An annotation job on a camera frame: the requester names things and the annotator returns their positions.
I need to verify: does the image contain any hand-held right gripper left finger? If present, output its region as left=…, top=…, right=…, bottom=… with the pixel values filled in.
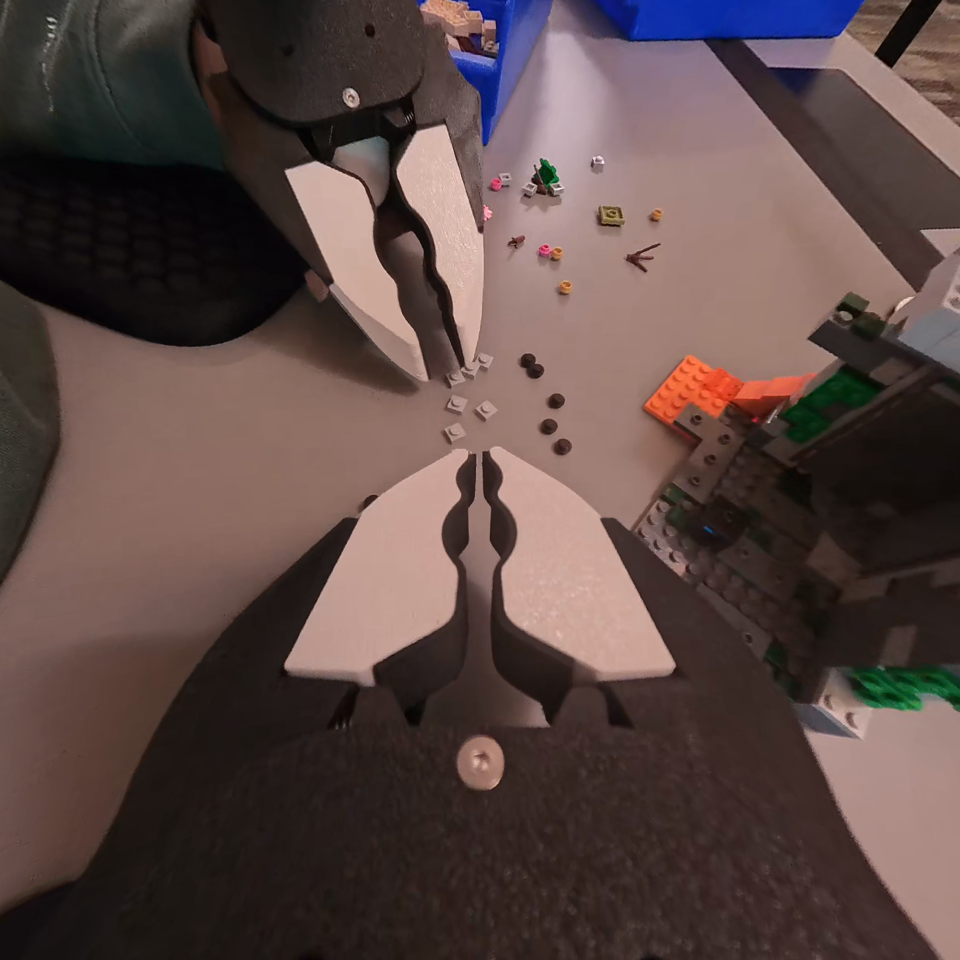
left=285, top=448, right=478, bottom=714

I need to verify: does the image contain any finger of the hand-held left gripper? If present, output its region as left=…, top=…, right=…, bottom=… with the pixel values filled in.
left=373, top=122, right=486, bottom=370
left=285, top=159, right=432, bottom=384

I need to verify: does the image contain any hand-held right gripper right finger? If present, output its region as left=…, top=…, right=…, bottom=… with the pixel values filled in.
left=483, top=447, right=676, bottom=725

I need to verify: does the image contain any cluster of grey square plates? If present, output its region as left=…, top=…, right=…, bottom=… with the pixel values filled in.
left=442, top=351, right=500, bottom=442

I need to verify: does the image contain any cluster of black round plates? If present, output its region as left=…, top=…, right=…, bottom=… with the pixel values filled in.
left=519, top=352, right=575, bottom=457

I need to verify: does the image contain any grey desk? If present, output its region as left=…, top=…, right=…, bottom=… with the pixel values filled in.
left=0, top=0, right=960, bottom=960

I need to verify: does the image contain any pile of tan bricks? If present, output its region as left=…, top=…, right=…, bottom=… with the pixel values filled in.
left=423, top=0, right=502, bottom=57

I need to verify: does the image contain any blue plastic bin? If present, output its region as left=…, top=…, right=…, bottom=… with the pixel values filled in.
left=592, top=0, right=865, bottom=42
left=416, top=0, right=556, bottom=147

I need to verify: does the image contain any black textured armrest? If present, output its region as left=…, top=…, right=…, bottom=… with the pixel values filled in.
left=0, top=153, right=316, bottom=348

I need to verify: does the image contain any grey green brick castle model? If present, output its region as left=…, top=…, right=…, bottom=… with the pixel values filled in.
left=633, top=251, right=960, bottom=740

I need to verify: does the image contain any grey table with dark edge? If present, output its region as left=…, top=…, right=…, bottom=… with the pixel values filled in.
left=708, top=33, right=960, bottom=294

